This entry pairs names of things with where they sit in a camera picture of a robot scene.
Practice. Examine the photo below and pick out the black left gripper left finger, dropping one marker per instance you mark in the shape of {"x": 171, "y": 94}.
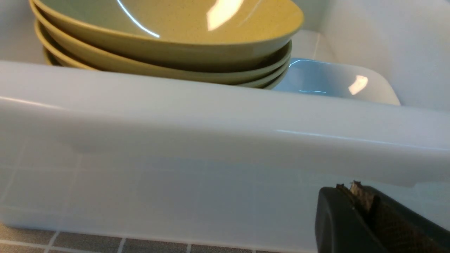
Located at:
{"x": 339, "y": 226}

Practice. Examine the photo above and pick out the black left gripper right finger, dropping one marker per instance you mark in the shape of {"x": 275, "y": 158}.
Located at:
{"x": 400, "y": 229}

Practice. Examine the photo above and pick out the white square sauce dish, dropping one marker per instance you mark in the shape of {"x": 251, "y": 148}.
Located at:
{"x": 318, "y": 78}

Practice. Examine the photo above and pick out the yellow-green noodle bowl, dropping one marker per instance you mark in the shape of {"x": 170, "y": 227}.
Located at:
{"x": 206, "y": 35}

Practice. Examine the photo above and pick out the bottom stacked yellow bowl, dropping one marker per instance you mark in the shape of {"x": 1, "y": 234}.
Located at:
{"x": 267, "y": 82}

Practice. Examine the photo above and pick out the stacked yellow bowl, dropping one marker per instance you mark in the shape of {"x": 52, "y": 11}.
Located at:
{"x": 219, "y": 41}
{"x": 88, "y": 57}
{"x": 267, "y": 82}

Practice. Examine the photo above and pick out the middle stacked yellow bowl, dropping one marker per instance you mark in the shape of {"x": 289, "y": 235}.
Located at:
{"x": 88, "y": 57}

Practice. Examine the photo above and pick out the top stacked yellow bowl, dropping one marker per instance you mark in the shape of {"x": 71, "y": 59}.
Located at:
{"x": 219, "y": 41}

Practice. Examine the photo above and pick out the large white plastic tub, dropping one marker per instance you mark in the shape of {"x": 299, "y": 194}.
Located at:
{"x": 162, "y": 159}

